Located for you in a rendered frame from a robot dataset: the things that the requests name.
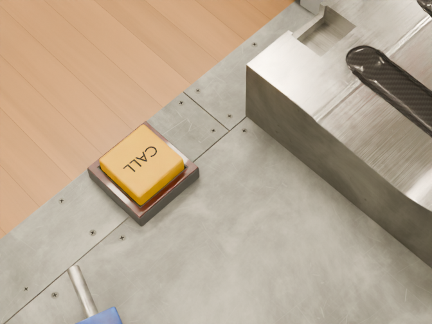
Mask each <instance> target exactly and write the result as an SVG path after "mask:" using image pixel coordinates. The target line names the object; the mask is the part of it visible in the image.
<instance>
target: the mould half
mask: <svg viewBox="0 0 432 324"><path fill-rule="evenodd" d="M320 4H322V5H323V6H326V5H327V6H329V7H330V8H331V9H333V10H334V11H336V12H337V13H338V14H340V15H342V16H343V17H344V18H345V19H347V20H348V21H350V22H351V23H352V24H354V25H356V27H355V28H354V29H353V30H352V31H351V32H349V33H348V34H347V35H346V36H344V37H343V38H342V39H341V40H340V41H339V42H338V43H337V44H335V45H334V46H333V47H332V48H330V49H329V50H328V51H327V52H326V53H325V54H324V55H322V56H321V57H320V56H319V55H317V54H316V53H315V52H313V51H312V50H311V49H309V48H308V47H306V46H305V45H304V44H302V43H301V42H300V41H299V40H297V39H296V38H294V37H293V36H292V35H291V34H292V32H291V31H289V30H287V31H286V32H285V33H284V34H283V35H281V36H280V37H279V38H278V39H276V40H275V41H274V42H273V43H272V44H270V45H269V46H268V47H267V48H266V49H265V50H263V51H262V52H261V53H259V54H258V55H257V56H256V57H255V58H254V59H252V60H251V61H250V62H248V63H247V64H246V116H247V117H248V118H249V119H250V120H252V121H253V122H254V123H256V124H257V125H258V126H259V127H260V128H261V129H263V130H264V131H265V132H267V133H268V135H270V136H271V137H272V138H274V139H275V140H276V141H277V142H279V144H281V145H282V146H283V147H285V148H286V149H287V150H288V151H289V152H291V153H292V154H293V155H294V156H296V157H297V158H298V159H299V160H300V161H302V162H303V163H304V164H305V165H307V166H308V167H309V168H310V169H311V170H313V171H314V172H315V173H316V174H318V175H319V176H320V177H321V178H322V179H324V180H325V181H326V182H327V183H328V184H329V185H331V186H332V187H333V188H335V189H336V190H337V191H338V192H339V193H340V194H342V195H343V196H344V197H346V198H347V199H348V200H349V201H350V202H351V203H353V204H354V205H355V206H357V207H358V208H359V209H360V210H361V211H362V212H364V213H365V214H366V215H367V216H369V218H371V219H372V220H373V221H375V222H376V223H377V224H378V225H380V227H382V228H383V229H384V230H386V231H387V232H388V233H389V234H390V235H391V236H393V237H394V238H395V239H397V240H398V241H399V242H400V243H401V244H402V245H404V246H405V247H406V248H408V249H409V250H410V251H411V252H412V253H413V254H415V255H416V256H417V257H419V258H420V259H421V260H422V261H423V262H424V263H426V264H427V265H428V266H429V267H430V268H432V137H431V136H430V135H429V134H427V133H426V132H424V131H423V130H422V129H421V128H420V127H418V126H417V125H415V124H414V123H413V122H412V121H411V120H409V119H408V118H407V117H405V115H403V114H402V113H401V112H399V111H398V110H397V109H396V108H394V107H393V106H392V105H391V104H389V103H388V102H387V101H386V100H385V99H383V98H382V97H380V96H379V95H378V94H377V93H375V92H374V91H373V90H371V89H370V88H369V87H368V86H366V85H365V84H363V83H362V81H360V79H359V78H358V77H356V76H355V75H354V74H353V73H352V71H351V70H350V69H349V68H348V66H347V62H346V59H347V55H348V53H349V51H350V50H352V49H353V48H356V47H358V46H370V47H373V48H375V49H377V50H378V49H379V50H381V51H382V52H383V53H384V54H385V55H386V56H387V57H388V58H389V59H390V60H392V61H393V62H394V63H396V64H397V65H398V66H400V67H401V68H402V69H404V70H405V71H407V72H408V73H409V74H410V75H411V76H413V77H414V78H416V79H417V80H418V81H419V82H421V83H422V84H423V85H425V86H426V87H427V88H428V89H430V90H431V91H432V17H431V16H430V15H429V14H428V13H427V12H425V11H424V10H423V9H422V8H421V7H420V6H419V4H418V3H417V0H324V1H323V2H322V3H320Z"/></svg>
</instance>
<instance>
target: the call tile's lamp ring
mask: <svg viewBox="0 0 432 324"><path fill-rule="evenodd" d="M143 124H144V125H146V126H147V127H148V128H149V129H150V130H151V131H152V132H153V133H154V134H155V135H157V136H158V137H159V138H160V139H161V140H163V141H164V142H165V143H166V144H167V145H168V146H169V147H170V148H171V149H172V150H174V151H175V152H176V153H177V154H178V155H180V156H181V157H182V158H183V161H184V164H185V165H186V166H187V167H188V168H187V169H186V170H185V171H184V172H182V173H181V174H180V175H179V176H177V177H176V178H175V179H174V180H173V181H172V182H171V183H169V184H168V185H167V186H166V187H164V189H162V190H161V191H160V192H159V193H158V194H156V195H155V196H154V197H153V198H151V200H150V201H149V202H147V203H146V204H145V205H144V206H142V207H141V208H139V207H138V206H137V205H136V204H135V203H134V202H133V201H132V200H130V199H129V198H128V197H127V196H126V195H125V194H124V193H123V192H122V191H121V190H120V189H119V188H118V187H117V186H116V185H115V184H114V183H113V182H112V181H111V180H110V179H109V178H108V177H106V176H105V175H104V174H103V173H102V172H101V171H100V170H99V169H98V167H99V166H100V162H99V159H100V158H101V157H100V158H99V159H97V160H96V161H95V162H94V163H93V164H92V165H90V166H89V167H88V169H89V170H90V171H91V172H92V173H93V174H94V175H95V176H96V177H97V178H99V180H101V182H102V183H103V184H104V185H105V186H106V187H108V188H109V189H110V190H111V191H112V192H113V193H114V194H115V195H116V196H117V197H118V198H119V199H120V200H121V201H123V202H124V203H125V204H126V205H127V206H128V207H129V208H130V209H131V210H132V211H133V212H134V213H135V214H136V215H137V216H138V217H139V218H140V217H141V216H142V215H144V214H145V213H146V212H147V211H149V210H150V209H151V208H152V207H153V206H154V205H155V204H157V203H158V202H159V201H160V200H161V199H162V198H164V196H166V195H167V194H168V193H169V192H171V191H172V190H173V189H174V188H175V187H176V186H177V185H178V184H180V183H181V182H182V181H183V180H184V179H186V178H187V177H188V176H189V175H190V174H191V173H192V172H194V171H195V170H196V169H197V168H198V167H197V166H196V165H195V164H194V163H192V162H191V161H190V160H189V159H188V158H187V157H186V156H185V155H184V154H183V153H181V152H180V151H179V150H178V149H177V148H175V147H174V146H173V144H171V143H170V142H169V141H168V140H167V139H165V138H164V137H163V136H162V135H161V134H160V133H159V132H158V131H157V130H156V129H154V128H153V127H152V126H151V125H150V124H148V123H147V122H146V121H144V122H143V123H142V124H141V125H143ZM141 125H140V126H141ZM140 126H139V127H140ZM137 128H138V127H137ZM137 128H136V129H137ZM134 131H135V130H133V131H132V132H134ZM132 132H131V133H132ZM131 133H130V134H131ZM130 134H129V135H130ZM127 136H128V135H127ZM127 136H126V137H127ZM126 137H125V138H126ZM125 138H123V139H122V140H124V139H125ZM122 140H121V141H122ZM121 141H120V142H121ZM120 142H119V143H120ZM117 144H118V143H117ZM117 144H116V145H115V146H117ZM115 146H114V147H115ZM114 147H113V148H114ZM113 148H111V149H113ZM111 149H110V150H111ZM110 150H109V151H110ZM106 153H108V151H107V152H106ZM106 153H105V154H106ZM105 154H104V155H105ZM104 155H103V156H104ZM103 156H102V157H103Z"/></svg>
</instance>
